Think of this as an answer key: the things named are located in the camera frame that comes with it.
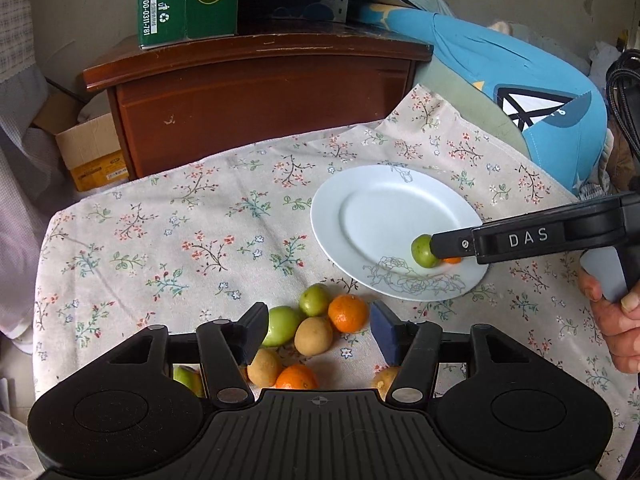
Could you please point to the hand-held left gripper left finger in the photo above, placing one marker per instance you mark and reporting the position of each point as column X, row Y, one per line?
column 255, row 332

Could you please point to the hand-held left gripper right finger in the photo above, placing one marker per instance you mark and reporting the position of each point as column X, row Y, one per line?
column 382, row 332

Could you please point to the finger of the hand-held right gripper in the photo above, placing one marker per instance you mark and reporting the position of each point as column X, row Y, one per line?
column 452, row 245

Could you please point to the orange tangerine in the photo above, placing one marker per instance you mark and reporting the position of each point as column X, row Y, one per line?
column 348, row 313
column 451, row 260
column 296, row 379

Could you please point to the round green jujube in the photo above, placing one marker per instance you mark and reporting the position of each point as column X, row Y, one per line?
column 421, row 251

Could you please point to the brown kiwi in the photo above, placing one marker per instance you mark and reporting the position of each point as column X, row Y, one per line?
column 263, row 368
column 385, row 381
column 313, row 336

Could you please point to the white floral plate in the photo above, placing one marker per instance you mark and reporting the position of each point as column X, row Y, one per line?
column 380, row 210

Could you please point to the green jujube with brown blush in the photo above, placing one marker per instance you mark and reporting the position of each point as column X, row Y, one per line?
column 187, row 381

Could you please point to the person's right hand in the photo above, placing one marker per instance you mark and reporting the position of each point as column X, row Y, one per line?
column 620, row 335

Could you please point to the floral tablecloth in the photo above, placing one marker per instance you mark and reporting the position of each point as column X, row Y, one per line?
column 175, row 240

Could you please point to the grey green cushion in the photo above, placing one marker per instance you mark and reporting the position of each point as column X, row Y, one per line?
column 465, row 107

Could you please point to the blue plush pillow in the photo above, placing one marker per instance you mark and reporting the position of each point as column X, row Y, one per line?
column 475, row 60

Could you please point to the wooden nightstand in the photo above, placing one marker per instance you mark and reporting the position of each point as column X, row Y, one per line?
column 250, row 110

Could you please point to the brown cardboard box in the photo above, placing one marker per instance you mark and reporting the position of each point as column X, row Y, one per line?
column 85, row 140

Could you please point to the lilac gingham cloth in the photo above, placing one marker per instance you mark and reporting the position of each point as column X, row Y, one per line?
column 25, row 210

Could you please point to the clear plastic bag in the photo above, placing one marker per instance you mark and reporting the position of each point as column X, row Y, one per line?
column 12, row 445

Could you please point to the green cardboard box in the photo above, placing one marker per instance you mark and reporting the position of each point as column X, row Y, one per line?
column 210, row 0

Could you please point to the white checked cloth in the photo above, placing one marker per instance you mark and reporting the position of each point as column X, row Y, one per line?
column 20, row 25

